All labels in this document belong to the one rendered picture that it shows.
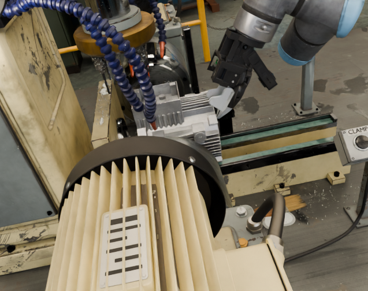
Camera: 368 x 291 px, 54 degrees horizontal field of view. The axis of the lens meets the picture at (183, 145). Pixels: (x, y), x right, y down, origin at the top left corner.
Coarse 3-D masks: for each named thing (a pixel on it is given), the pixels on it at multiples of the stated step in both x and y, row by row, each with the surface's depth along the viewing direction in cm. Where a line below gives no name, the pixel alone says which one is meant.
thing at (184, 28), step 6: (186, 30) 94; (186, 36) 95; (186, 42) 96; (186, 48) 97; (192, 48) 97; (186, 54) 100; (192, 54) 98; (192, 60) 99; (192, 66) 100; (192, 72) 101; (192, 78) 102; (192, 84) 103; (198, 84) 103; (192, 90) 105; (198, 90) 104
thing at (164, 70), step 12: (156, 48) 111; (168, 48) 114; (120, 60) 114; (156, 60) 106; (168, 60) 108; (180, 60) 114; (156, 72) 109; (168, 72) 109; (180, 72) 110; (132, 84) 110; (156, 84) 111; (180, 84) 112; (120, 96) 112; (180, 96) 115; (132, 120) 118
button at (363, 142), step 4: (360, 136) 75; (364, 136) 75; (356, 140) 75; (360, 140) 75; (364, 140) 75; (356, 144) 75; (360, 144) 74; (364, 144) 74; (360, 148) 75; (364, 148) 74
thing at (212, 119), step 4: (200, 92) 98; (208, 116) 88; (212, 116) 88; (216, 116) 88; (208, 120) 89; (212, 120) 88; (216, 120) 88; (212, 124) 88; (216, 124) 89; (140, 128) 88; (144, 128) 88; (140, 132) 88; (144, 132) 88; (220, 156) 95; (220, 160) 95
